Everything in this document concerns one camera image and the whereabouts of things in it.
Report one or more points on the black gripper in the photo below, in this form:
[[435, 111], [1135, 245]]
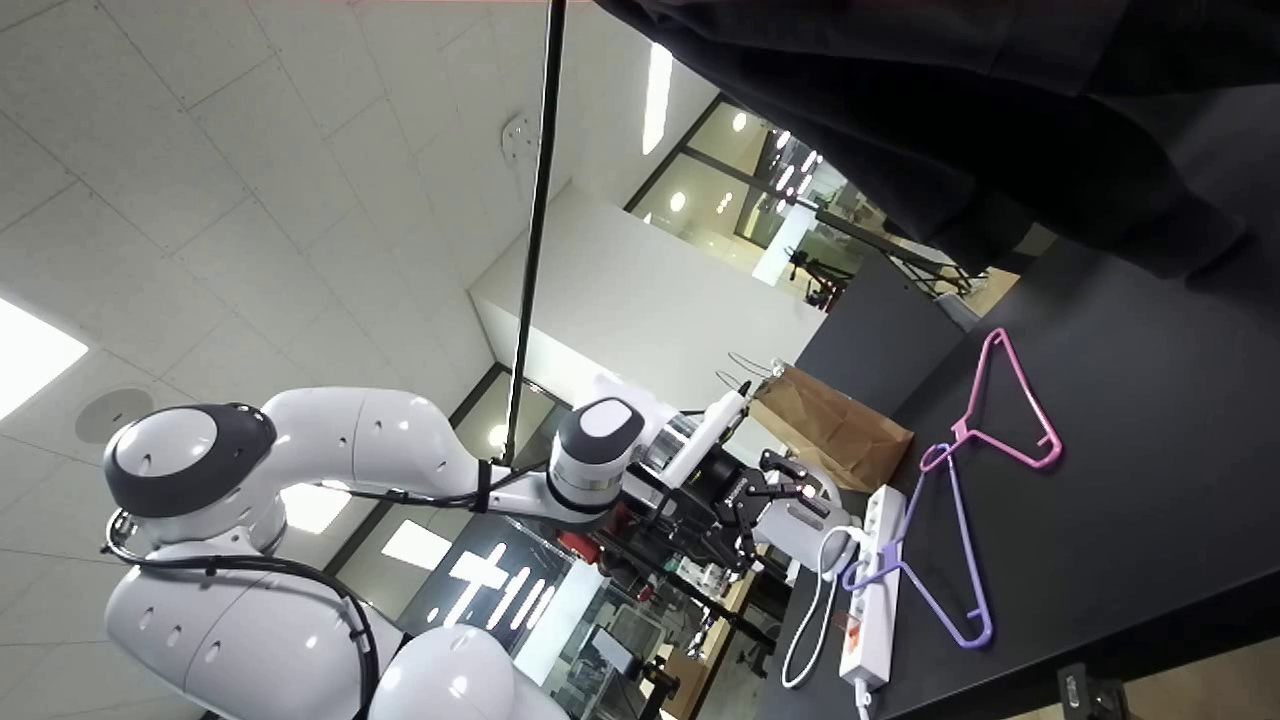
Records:
[[771, 481]]

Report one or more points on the purple plastic coat hanger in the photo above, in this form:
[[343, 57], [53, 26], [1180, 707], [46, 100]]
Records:
[[980, 636]]

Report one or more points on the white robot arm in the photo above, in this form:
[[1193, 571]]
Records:
[[333, 442]]

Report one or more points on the pink plastic coat hanger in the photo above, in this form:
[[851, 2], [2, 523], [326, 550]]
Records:
[[1053, 456]]

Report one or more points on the black hanging rod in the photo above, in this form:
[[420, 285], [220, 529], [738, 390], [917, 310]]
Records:
[[542, 203]]

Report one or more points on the brown paper bag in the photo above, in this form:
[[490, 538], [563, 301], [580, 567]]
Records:
[[832, 425]]

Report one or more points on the white power strip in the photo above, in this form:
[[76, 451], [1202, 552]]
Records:
[[873, 600]]

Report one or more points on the black divider panel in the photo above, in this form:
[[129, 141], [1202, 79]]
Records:
[[880, 341]]

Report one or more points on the red background robot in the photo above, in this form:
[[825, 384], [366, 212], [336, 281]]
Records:
[[578, 547]]

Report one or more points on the black table clamp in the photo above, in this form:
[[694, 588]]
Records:
[[1091, 694]]

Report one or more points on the ceiling light strip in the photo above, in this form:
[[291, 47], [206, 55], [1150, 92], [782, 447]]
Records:
[[657, 96]]

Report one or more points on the black hanging garment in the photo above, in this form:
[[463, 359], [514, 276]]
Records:
[[932, 92]]

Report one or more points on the ceiling light panel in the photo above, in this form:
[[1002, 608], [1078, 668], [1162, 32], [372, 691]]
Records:
[[35, 352]]

